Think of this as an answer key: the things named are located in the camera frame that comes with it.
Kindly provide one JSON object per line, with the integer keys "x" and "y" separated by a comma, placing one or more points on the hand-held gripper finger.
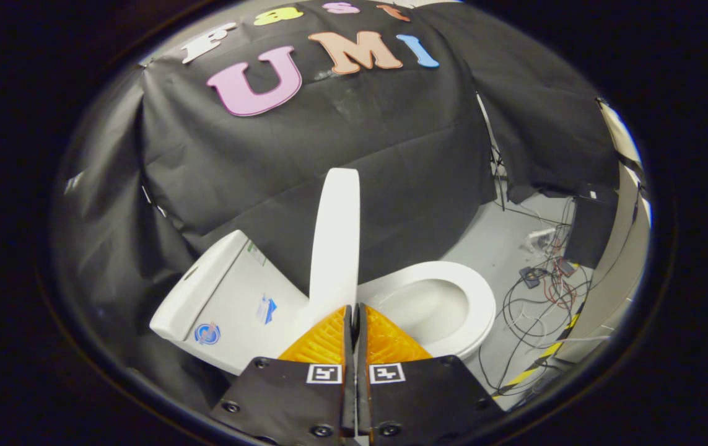
{"x": 362, "y": 384}
{"x": 348, "y": 384}

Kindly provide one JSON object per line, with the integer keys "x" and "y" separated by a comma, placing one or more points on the white board panel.
{"x": 623, "y": 260}

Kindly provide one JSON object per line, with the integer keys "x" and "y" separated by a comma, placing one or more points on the black backdrop cloth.
{"x": 360, "y": 142}

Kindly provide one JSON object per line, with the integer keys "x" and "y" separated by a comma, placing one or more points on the white power strip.
{"x": 541, "y": 236}

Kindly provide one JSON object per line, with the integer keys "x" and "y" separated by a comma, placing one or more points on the backdrop light stand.
{"x": 495, "y": 161}

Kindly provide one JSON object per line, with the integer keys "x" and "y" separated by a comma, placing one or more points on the yellow black floor tape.
{"x": 542, "y": 358}

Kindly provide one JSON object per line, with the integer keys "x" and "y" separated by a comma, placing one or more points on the white toilet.
{"x": 230, "y": 297}

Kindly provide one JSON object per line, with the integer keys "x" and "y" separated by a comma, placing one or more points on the black box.
{"x": 589, "y": 229}

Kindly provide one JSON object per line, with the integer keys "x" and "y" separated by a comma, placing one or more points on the white toilet lid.
{"x": 336, "y": 235}

